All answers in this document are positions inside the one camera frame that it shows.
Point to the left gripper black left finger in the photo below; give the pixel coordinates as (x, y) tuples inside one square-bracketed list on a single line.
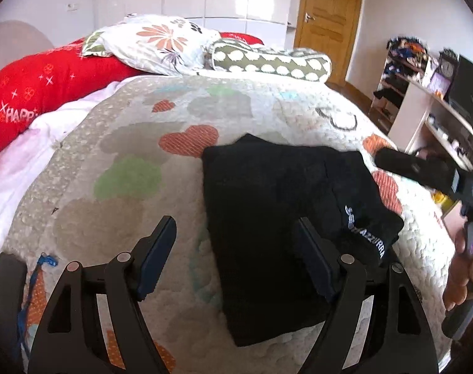
[(92, 322)]

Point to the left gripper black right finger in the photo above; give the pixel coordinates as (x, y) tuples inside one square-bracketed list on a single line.
[(375, 321)]

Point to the black pants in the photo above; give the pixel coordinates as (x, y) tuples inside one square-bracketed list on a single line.
[(254, 193)]

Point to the right human hand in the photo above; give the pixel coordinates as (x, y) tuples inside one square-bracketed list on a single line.
[(460, 274)]

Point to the white shelf unit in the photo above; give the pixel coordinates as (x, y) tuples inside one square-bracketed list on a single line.
[(416, 118)]

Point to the black television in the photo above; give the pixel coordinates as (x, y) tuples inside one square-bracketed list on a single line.
[(460, 94)]

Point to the small ornate table clock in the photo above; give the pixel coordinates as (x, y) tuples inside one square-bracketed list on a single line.
[(447, 65)]

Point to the pink white bed sheet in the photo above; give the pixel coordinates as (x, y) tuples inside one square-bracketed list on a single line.
[(29, 154)]

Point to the heart pattern quilt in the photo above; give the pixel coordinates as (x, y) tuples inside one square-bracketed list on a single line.
[(137, 156)]

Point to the green cloud pattern bolster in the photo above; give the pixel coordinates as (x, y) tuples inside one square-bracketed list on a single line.
[(234, 56)]

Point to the wooden door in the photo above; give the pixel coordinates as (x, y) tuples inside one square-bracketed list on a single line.
[(329, 26)]

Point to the long red pillow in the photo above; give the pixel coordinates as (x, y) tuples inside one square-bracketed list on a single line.
[(43, 82)]

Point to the white round headboard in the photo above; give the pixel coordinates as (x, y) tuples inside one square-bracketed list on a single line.
[(19, 39)]

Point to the floral white pillow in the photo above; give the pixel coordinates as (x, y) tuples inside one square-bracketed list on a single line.
[(153, 43)]

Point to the black phone with blue lanyard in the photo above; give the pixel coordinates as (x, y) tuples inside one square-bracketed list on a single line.
[(16, 290)]

